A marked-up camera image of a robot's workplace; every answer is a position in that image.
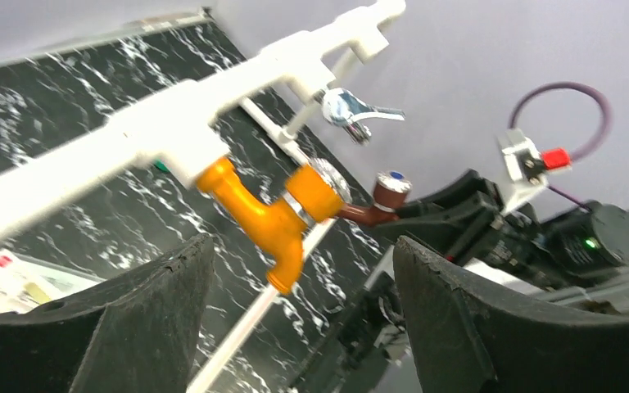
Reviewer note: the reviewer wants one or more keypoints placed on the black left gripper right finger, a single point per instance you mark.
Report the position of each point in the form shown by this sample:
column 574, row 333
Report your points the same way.
column 469, row 334

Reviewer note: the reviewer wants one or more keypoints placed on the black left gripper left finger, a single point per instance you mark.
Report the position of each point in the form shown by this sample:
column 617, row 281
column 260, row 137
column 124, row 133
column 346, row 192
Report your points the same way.
column 136, row 332

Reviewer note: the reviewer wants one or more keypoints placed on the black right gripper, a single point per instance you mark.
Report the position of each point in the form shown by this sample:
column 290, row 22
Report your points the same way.
column 446, row 221

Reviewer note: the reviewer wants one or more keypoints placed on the dark red water faucet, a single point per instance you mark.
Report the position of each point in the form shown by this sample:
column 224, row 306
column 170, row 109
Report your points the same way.
column 389, row 194

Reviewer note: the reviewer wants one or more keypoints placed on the orange water faucet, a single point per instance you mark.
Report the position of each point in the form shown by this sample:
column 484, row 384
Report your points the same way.
column 315, row 192

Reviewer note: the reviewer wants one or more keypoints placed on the chrome water faucet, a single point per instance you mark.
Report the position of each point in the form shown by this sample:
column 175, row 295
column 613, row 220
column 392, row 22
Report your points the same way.
column 342, row 109

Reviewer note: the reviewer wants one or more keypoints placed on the white plastic package card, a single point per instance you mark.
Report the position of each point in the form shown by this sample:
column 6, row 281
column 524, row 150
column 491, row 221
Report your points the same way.
column 66, row 280

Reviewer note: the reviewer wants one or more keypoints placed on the green square tape measure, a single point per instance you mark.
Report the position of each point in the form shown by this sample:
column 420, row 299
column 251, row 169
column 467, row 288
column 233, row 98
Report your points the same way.
column 160, row 166

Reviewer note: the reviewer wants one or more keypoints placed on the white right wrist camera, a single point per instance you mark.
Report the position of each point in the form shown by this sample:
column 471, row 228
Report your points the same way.
column 526, row 169

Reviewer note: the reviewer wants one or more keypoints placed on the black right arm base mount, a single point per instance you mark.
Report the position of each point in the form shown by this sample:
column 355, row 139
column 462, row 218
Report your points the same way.
column 366, row 337

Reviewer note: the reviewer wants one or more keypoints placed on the aluminium table frame rail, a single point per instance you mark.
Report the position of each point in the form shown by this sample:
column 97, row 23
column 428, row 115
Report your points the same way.
column 611, row 297

